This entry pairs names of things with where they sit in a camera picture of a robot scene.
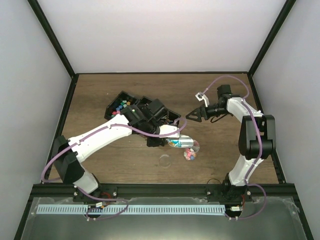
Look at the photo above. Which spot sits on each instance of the metal scoop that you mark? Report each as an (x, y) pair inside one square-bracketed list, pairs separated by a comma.
[(184, 141)]

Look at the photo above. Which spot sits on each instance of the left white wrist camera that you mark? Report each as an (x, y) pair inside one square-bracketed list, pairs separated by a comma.
[(169, 131)]

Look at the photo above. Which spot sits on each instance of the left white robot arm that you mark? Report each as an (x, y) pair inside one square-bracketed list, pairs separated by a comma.
[(70, 153)]

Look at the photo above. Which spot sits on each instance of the black bin star candies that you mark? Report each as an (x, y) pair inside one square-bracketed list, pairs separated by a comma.
[(122, 100)]

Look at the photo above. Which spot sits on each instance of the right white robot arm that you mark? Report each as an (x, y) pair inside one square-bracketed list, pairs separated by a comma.
[(257, 136)]

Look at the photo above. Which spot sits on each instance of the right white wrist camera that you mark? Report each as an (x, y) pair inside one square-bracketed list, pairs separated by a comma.
[(200, 96)]

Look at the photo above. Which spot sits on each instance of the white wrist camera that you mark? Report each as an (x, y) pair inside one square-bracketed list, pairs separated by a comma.
[(169, 131), (200, 96)]

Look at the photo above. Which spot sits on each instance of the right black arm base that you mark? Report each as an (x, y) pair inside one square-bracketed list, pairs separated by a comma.
[(224, 192)]

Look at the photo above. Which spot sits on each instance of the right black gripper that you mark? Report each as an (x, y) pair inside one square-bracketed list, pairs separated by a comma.
[(198, 110)]

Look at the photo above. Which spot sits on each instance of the black bin round lollipops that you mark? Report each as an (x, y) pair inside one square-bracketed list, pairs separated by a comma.
[(168, 119)]

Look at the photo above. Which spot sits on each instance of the clear jar lid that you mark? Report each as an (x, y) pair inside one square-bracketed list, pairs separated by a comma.
[(165, 161)]

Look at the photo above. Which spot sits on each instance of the light blue slotted cable duct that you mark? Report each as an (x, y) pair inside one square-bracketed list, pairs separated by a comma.
[(70, 209)]

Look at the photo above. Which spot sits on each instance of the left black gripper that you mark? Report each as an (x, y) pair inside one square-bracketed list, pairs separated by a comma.
[(157, 141)]

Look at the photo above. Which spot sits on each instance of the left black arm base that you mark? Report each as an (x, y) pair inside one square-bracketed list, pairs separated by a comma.
[(98, 195)]

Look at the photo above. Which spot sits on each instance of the black aluminium frame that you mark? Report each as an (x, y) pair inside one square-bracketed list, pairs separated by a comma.
[(280, 189)]

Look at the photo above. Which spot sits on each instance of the star candies in jar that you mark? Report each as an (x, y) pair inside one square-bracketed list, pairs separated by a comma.
[(189, 154)]

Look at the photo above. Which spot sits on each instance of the clear glass jar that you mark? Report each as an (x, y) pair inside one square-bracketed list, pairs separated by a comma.
[(196, 146)]

